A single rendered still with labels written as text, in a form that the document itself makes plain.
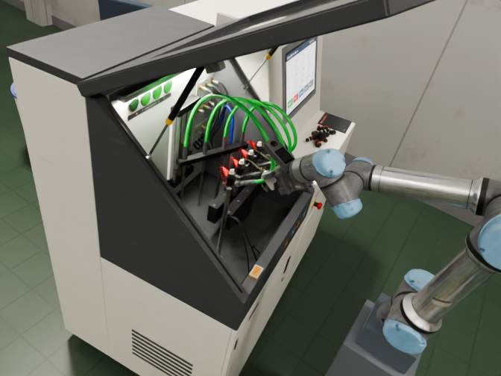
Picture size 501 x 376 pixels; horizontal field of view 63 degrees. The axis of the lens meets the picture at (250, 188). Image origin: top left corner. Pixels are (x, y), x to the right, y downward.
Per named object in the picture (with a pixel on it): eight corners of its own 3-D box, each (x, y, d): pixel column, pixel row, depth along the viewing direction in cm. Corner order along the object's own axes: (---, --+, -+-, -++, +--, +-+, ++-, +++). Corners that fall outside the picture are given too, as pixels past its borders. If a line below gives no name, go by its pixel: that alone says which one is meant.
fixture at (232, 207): (226, 243, 162) (231, 215, 152) (205, 233, 164) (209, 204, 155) (262, 198, 187) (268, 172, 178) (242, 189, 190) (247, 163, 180)
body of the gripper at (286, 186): (279, 195, 126) (300, 192, 115) (266, 171, 125) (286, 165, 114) (297, 184, 129) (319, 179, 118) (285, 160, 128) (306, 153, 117)
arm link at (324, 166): (334, 185, 101) (317, 156, 100) (309, 189, 111) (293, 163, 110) (353, 168, 104) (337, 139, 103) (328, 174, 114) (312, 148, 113)
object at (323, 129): (323, 152, 199) (326, 142, 196) (303, 144, 202) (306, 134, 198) (335, 133, 216) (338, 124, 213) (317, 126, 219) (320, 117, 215)
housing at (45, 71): (109, 364, 200) (82, 77, 108) (65, 336, 207) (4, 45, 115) (240, 210, 304) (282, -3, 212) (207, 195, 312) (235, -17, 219)
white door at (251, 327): (218, 414, 180) (241, 327, 138) (213, 411, 181) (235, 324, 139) (275, 308, 229) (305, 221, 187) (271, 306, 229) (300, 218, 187)
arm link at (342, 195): (372, 196, 112) (352, 163, 110) (358, 217, 104) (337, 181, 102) (348, 204, 118) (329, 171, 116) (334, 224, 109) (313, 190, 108)
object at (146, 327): (211, 428, 185) (235, 333, 136) (109, 365, 200) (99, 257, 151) (272, 315, 237) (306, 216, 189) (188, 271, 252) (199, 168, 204)
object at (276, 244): (241, 323, 140) (249, 295, 130) (230, 317, 141) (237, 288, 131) (303, 221, 186) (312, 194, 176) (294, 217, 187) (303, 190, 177)
